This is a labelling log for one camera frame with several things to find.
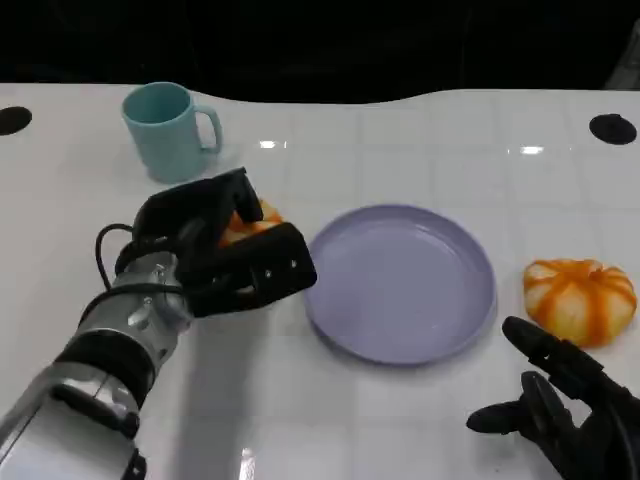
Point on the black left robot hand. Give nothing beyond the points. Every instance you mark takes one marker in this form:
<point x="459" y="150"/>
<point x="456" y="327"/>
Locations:
<point x="200" y="210"/>

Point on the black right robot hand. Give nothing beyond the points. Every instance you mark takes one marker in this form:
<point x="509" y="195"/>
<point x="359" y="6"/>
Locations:
<point x="575" y="400"/>

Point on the orange white toy bread roll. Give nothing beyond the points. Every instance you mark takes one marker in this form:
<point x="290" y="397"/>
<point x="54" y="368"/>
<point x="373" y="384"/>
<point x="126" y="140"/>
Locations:
<point x="240" y="232"/>
<point x="580" y="300"/>

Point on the pale green mug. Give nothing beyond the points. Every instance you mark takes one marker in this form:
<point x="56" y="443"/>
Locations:
<point x="165" y="145"/>

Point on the black backdrop cloth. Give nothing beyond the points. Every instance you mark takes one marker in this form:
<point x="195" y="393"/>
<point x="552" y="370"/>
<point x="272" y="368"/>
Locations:
<point x="320" y="45"/>

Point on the black table grommet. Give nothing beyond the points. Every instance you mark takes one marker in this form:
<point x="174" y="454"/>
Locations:
<point x="612" y="129"/>
<point x="14" y="120"/>

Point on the lilac plate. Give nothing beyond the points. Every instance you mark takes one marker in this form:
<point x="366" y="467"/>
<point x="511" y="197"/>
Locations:
<point x="400" y="285"/>

